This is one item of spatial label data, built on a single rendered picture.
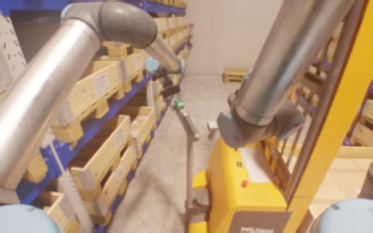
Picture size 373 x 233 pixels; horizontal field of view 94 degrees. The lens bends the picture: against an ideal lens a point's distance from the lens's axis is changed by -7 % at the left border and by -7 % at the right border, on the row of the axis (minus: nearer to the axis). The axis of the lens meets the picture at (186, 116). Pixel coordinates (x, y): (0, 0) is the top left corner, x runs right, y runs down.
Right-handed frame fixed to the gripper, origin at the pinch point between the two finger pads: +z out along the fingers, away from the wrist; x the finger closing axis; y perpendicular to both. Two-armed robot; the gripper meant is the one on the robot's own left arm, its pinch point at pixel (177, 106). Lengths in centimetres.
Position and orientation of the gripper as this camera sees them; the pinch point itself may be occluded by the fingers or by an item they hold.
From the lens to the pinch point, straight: 127.6
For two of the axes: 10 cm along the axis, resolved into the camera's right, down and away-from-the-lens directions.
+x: -9.0, 4.1, -1.6
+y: -1.8, 0.0, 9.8
